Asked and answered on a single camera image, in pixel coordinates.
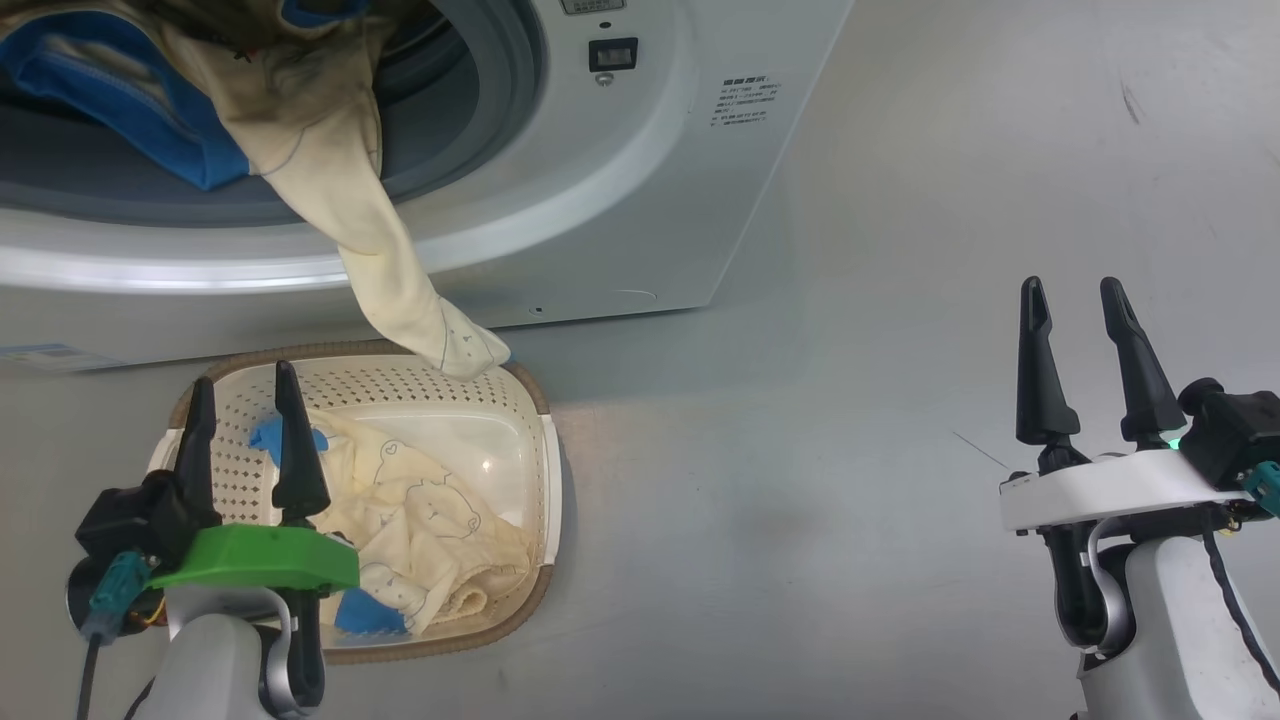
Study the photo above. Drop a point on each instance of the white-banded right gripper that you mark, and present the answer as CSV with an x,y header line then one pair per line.
x,y
1100,490

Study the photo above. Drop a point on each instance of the cream perforated laundry basket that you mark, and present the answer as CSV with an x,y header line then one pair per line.
x,y
500,460

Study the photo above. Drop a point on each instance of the round filter cover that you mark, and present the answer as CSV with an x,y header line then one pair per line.
x,y
633,295

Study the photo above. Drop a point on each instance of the grey warning sticker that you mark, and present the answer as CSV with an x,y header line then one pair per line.
x,y
592,5

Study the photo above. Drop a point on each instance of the cream bear print garment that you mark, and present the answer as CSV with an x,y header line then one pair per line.
x,y
430,520

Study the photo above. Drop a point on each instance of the white front-load washing machine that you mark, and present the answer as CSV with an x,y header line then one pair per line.
x,y
620,200

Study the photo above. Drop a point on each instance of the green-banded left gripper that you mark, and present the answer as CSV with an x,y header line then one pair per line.
x,y
250,560

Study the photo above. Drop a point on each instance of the cream garment with blue trim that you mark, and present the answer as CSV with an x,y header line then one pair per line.
x,y
330,150

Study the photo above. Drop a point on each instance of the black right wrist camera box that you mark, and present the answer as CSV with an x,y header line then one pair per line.
x,y
1235,430

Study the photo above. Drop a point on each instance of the blue energy label sticker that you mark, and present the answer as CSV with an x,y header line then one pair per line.
x,y
50,357

